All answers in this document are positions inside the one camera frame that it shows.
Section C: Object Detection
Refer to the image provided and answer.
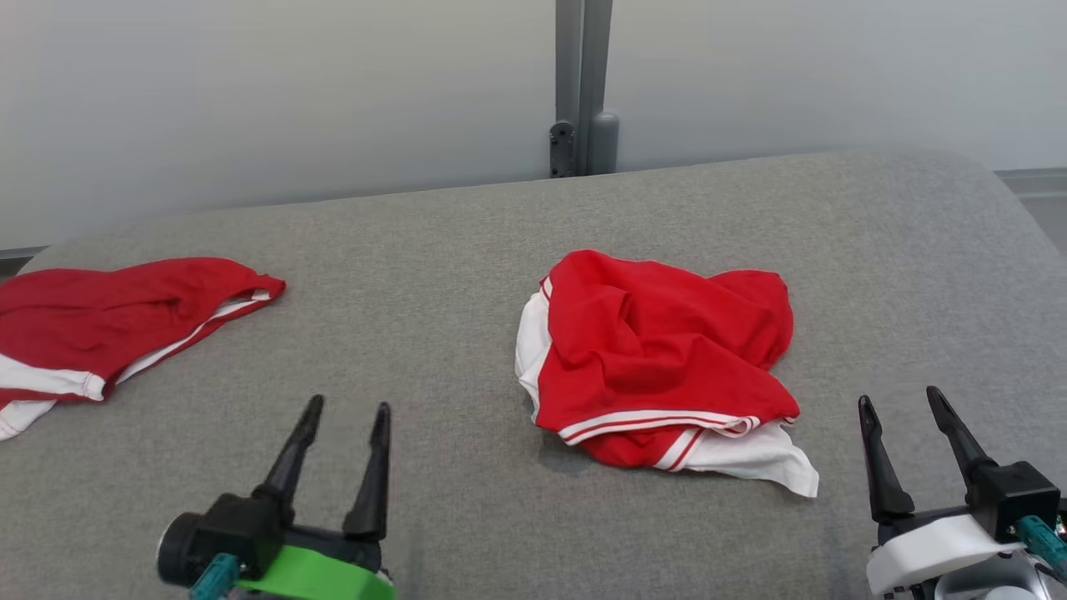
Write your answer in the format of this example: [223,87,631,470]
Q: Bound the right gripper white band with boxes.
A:
[859,385,1062,600]

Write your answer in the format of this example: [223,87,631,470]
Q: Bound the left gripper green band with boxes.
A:
[157,394,397,600]

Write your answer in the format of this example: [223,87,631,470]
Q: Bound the red white-trimmed shorts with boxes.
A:
[0,257,287,442]

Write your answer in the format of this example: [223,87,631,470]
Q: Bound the red white basketball jersey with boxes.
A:
[514,249,819,498]

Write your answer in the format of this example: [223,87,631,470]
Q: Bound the grey fabric sofa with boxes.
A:
[0,148,1067,600]

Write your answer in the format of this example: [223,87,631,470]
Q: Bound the teal cable connector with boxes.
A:
[1017,515,1067,580]
[189,552,243,600]

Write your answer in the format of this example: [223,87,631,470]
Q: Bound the dark hinge bracket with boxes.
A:
[549,121,577,179]

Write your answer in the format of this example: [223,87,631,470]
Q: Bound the grey cylinder post cap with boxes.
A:
[589,111,620,175]

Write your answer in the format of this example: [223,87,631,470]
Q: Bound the grey metal post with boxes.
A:
[554,0,614,177]

